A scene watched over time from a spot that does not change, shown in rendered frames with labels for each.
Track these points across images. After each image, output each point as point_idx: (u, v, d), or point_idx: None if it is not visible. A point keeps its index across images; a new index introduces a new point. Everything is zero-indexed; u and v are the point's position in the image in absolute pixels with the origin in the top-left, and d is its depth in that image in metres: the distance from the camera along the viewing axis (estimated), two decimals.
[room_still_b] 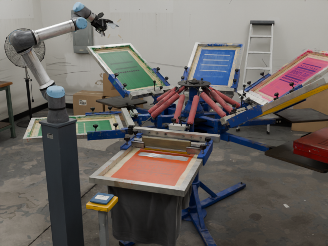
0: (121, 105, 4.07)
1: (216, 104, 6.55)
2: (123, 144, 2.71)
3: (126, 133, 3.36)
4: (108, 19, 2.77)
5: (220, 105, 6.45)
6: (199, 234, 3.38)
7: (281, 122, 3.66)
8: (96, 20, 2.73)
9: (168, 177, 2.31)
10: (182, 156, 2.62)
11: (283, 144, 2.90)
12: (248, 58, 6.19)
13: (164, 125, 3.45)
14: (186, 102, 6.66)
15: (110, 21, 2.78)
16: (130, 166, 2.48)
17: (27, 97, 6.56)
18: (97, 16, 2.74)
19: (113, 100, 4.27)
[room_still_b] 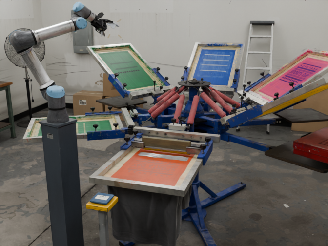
0: (121, 105, 4.07)
1: (216, 104, 6.55)
2: (123, 144, 2.71)
3: (126, 133, 3.36)
4: (108, 19, 2.77)
5: (220, 105, 6.45)
6: (199, 234, 3.38)
7: (281, 122, 3.66)
8: (96, 20, 2.73)
9: (168, 177, 2.31)
10: (182, 156, 2.62)
11: (283, 144, 2.90)
12: (248, 58, 6.19)
13: (164, 125, 3.45)
14: (186, 102, 6.66)
15: (110, 21, 2.78)
16: (130, 166, 2.48)
17: (27, 97, 6.56)
18: (97, 16, 2.74)
19: (113, 100, 4.27)
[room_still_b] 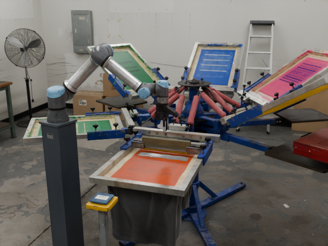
0: (121, 105, 4.07)
1: (216, 104, 6.55)
2: (123, 144, 2.71)
3: (126, 133, 3.36)
4: (163, 121, 2.60)
5: (220, 105, 6.45)
6: (199, 234, 3.38)
7: (281, 122, 3.66)
8: (162, 107, 2.62)
9: (168, 177, 2.31)
10: (182, 156, 2.62)
11: (283, 144, 2.90)
12: (248, 58, 6.19)
13: None
14: (186, 102, 6.66)
15: (163, 123, 2.61)
16: (130, 166, 2.48)
17: (27, 97, 6.56)
18: (165, 107, 2.60)
19: (113, 100, 4.27)
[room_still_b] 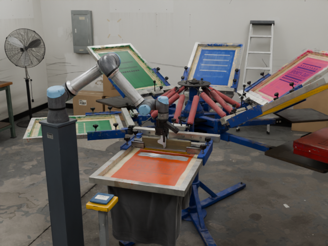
0: (121, 105, 4.07)
1: (216, 104, 6.55)
2: (123, 144, 2.71)
3: (126, 133, 3.36)
4: (164, 136, 2.63)
5: (220, 105, 6.45)
6: (199, 234, 3.38)
7: (281, 122, 3.66)
8: (162, 122, 2.65)
9: (168, 177, 2.31)
10: (182, 156, 2.62)
11: (283, 144, 2.90)
12: (248, 58, 6.19)
13: None
14: (186, 102, 6.66)
15: (163, 138, 2.64)
16: (130, 166, 2.48)
17: (27, 97, 6.56)
18: (165, 123, 2.63)
19: (113, 100, 4.27)
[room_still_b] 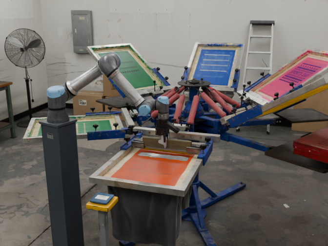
0: (121, 105, 4.07)
1: (216, 104, 6.55)
2: (123, 144, 2.71)
3: (126, 133, 3.36)
4: (164, 136, 2.63)
5: (220, 105, 6.45)
6: (199, 234, 3.38)
7: (281, 122, 3.66)
8: (162, 123, 2.65)
9: (168, 177, 2.31)
10: (182, 156, 2.62)
11: (283, 144, 2.90)
12: (248, 58, 6.19)
13: None
14: (186, 102, 6.66)
15: (164, 138, 2.64)
16: (130, 166, 2.48)
17: (27, 97, 6.56)
18: (165, 123, 2.63)
19: (113, 100, 4.27)
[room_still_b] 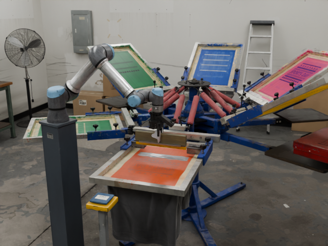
0: (121, 105, 4.07)
1: (216, 104, 6.55)
2: (123, 144, 2.71)
3: (126, 133, 3.36)
4: (158, 130, 2.49)
5: (220, 105, 6.45)
6: (199, 234, 3.38)
7: (281, 122, 3.66)
8: (156, 115, 2.51)
9: (168, 177, 2.31)
10: (182, 156, 2.62)
11: (283, 144, 2.90)
12: (248, 58, 6.19)
13: (164, 125, 3.45)
14: (186, 102, 6.66)
15: (157, 133, 2.51)
16: (130, 166, 2.48)
17: (27, 97, 6.56)
18: (159, 116, 2.50)
19: (113, 100, 4.27)
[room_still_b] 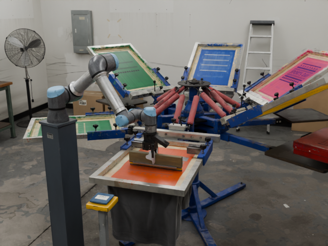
0: None
1: (216, 104, 6.55)
2: (123, 144, 2.71)
3: (126, 133, 3.36)
4: (152, 152, 2.37)
5: (220, 105, 6.45)
6: (199, 234, 3.38)
7: (281, 122, 3.66)
8: (150, 136, 2.39)
9: (168, 178, 2.31)
10: (182, 156, 2.62)
11: (283, 144, 2.90)
12: (248, 58, 6.19)
13: (164, 125, 3.45)
14: (186, 102, 6.66)
15: (152, 153, 2.39)
16: (130, 166, 2.48)
17: (27, 97, 6.56)
18: (153, 136, 2.38)
19: None
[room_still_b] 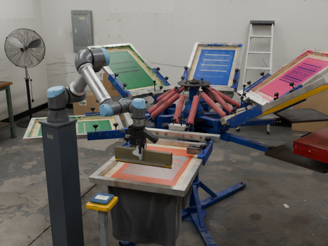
0: None
1: (216, 104, 6.55)
2: (123, 144, 2.71)
3: (126, 133, 3.36)
4: (139, 147, 2.18)
5: (220, 105, 6.45)
6: (199, 234, 3.38)
7: (281, 122, 3.66)
8: (137, 130, 2.20)
9: (168, 177, 2.31)
10: (182, 156, 2.62)
11: (283, 144, 2.90)
12: (248, 58, 6.19)
13: (164, 125, 3.45)
14: (186, 102, 6.66)
15: (139, 149, 2.20)
16: (130, 166, 2.48)
17: (27, 97, 6.56)
18: (141, 131, 2.19)
19: (113, 100, 4.27)
